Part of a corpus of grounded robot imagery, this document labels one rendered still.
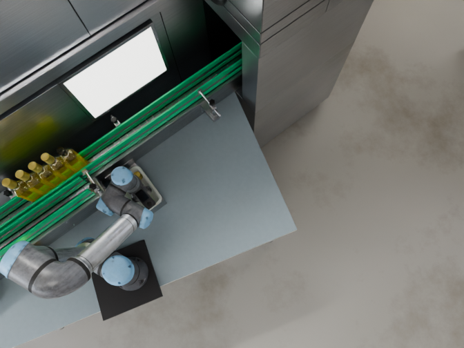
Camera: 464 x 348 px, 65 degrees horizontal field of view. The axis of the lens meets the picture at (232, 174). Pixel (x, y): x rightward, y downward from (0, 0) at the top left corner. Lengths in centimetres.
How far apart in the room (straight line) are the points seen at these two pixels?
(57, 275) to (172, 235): 71
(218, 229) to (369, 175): 134
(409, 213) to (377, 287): 55
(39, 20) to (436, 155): 255
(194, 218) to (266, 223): 35
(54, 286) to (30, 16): 82
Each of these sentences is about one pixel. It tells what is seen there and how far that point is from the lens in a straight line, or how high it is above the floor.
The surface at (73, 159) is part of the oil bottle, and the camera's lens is 168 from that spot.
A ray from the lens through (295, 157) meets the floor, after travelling 268.
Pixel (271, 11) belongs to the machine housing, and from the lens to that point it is 135.
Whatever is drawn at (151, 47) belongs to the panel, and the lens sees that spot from 167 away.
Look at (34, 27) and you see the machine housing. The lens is 139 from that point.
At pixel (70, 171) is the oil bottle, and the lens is 175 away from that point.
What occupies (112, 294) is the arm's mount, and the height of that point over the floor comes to 78.
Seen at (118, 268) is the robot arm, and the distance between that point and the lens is 160.
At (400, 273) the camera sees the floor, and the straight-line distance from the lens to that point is 272.
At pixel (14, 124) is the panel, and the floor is 126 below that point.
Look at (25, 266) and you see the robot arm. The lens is 129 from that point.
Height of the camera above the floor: 252
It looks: 74 degrees down
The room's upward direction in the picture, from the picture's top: 6 degrees counter-clockwise
